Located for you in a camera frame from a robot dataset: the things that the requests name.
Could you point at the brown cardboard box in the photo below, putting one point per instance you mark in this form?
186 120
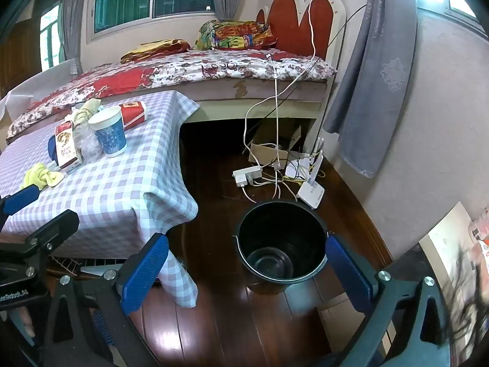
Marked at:
263 155

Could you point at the white paper cup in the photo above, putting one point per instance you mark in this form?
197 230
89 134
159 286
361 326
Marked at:
110 137

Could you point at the red heart headboard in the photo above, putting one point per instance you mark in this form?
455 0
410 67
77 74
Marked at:
290 23

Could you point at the person's left hand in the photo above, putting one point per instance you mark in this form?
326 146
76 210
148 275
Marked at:
26 323

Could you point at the floral bedsheet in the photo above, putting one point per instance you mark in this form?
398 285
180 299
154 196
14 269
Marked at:
229 67

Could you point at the colourful printed pillow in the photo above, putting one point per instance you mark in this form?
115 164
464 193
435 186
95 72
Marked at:
233 34

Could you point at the pale cloth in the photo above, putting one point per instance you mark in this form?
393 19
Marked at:
88 109

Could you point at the checked tablecloth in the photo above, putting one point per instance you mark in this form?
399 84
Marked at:
114 183

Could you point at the white router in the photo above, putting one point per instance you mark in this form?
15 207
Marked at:
310 193

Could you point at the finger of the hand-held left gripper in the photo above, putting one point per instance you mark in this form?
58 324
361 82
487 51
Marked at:
53 227
21 199

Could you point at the yellow cloth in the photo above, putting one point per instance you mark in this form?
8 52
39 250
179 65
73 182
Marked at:
40 176

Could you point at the blue packet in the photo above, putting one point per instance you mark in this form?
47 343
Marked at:
52 147

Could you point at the beige cardboard box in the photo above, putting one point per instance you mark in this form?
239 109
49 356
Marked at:
447 244

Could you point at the red white small packet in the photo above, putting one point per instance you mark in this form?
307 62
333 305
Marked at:
67 149

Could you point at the white plastic sheet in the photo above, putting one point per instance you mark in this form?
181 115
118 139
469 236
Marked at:
34 84

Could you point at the pink printed paper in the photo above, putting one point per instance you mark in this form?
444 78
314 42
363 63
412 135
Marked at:
480 229

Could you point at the red carton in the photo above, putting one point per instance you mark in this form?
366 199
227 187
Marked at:
133 114

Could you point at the black plastic bucket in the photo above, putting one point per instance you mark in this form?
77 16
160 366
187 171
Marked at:
282 229

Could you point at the white power strip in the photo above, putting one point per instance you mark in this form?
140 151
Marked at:
248 174

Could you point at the bed with beige frame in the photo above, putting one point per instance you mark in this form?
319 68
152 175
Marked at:
259 90

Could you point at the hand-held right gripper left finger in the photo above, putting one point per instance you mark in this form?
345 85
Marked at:
145 271

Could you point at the folded yellow red blanket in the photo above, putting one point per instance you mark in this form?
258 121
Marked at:
156 47

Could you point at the white modem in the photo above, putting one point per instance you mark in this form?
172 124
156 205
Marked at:
296 168

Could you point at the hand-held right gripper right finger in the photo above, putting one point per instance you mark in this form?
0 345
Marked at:
347 275

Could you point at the clear plastic bag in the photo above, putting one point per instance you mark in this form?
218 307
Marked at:
86 141

